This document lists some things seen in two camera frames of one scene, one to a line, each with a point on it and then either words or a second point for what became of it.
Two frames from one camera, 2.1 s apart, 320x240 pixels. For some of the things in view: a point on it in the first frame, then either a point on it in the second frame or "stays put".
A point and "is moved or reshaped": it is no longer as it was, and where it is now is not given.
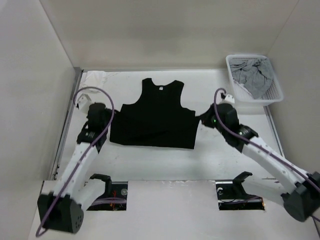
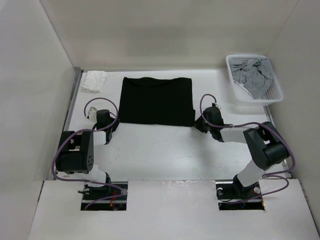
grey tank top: (255, 75) stays put
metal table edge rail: (77, 74) stays put
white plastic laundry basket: (253, 80) stays put
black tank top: (158, 118) is moved or reshaped
